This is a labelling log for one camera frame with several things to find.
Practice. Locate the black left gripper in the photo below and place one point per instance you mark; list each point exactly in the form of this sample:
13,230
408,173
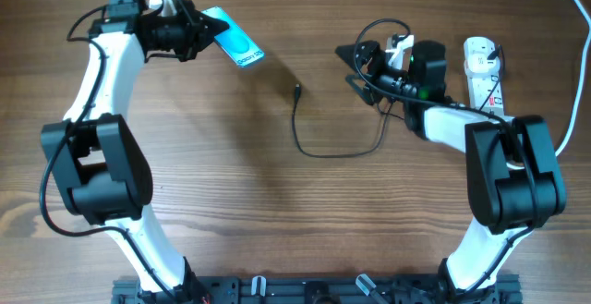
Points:
198,25

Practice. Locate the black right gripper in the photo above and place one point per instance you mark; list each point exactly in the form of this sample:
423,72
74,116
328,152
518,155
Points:
371,51

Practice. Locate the blue screen smartphone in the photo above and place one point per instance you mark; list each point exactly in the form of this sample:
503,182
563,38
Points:
234,41

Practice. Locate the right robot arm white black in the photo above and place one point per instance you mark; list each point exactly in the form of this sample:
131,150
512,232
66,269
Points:
514,182

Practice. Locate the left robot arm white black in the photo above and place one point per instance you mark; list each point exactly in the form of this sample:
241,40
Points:
94,159

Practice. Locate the white charger adapter plug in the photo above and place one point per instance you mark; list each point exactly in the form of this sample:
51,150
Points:
478,65

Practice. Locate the white power strip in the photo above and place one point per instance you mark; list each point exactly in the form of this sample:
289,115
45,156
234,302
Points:
485,94

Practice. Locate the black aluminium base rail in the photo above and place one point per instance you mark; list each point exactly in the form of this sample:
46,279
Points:
403,288

